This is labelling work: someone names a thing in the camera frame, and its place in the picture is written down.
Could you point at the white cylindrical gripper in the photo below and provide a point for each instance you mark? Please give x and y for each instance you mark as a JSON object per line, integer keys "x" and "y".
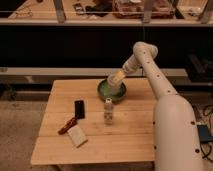
{"x": 119, "y": 74}

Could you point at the red chili pepper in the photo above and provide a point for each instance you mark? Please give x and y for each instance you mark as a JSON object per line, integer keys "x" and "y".
{"x": 72, "y": 122}

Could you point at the white rectangular sponge block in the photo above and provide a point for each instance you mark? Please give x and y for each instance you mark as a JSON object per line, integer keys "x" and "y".
{"x": 77, "y": 136}

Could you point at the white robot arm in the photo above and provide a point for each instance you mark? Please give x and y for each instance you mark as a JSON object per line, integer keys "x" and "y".
{"x": 176, "y": 140}

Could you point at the green ceramic bowl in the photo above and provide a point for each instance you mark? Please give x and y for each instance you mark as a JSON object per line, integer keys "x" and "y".
{"x": 104, "y": 93}

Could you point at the white plastic cup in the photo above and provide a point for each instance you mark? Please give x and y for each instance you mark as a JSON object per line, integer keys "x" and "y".
{"x": 114, "y": 84}

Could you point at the small clear bottle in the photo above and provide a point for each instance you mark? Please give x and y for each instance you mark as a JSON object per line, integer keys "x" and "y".
{"x": 108, "y": 111}

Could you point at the black smartphone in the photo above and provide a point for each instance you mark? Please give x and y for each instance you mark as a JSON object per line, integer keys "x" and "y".
{"x": 79, "y": 109}

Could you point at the background workbench shelf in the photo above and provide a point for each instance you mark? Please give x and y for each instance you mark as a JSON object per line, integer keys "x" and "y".
{"x": 61, "y": 12}

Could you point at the wooden table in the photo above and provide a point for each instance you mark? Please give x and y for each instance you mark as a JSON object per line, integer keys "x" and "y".
{"x": 128, "y": 139}

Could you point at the black power box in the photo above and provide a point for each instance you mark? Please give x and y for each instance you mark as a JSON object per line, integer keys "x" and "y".
{"x": 205, "y": 135}

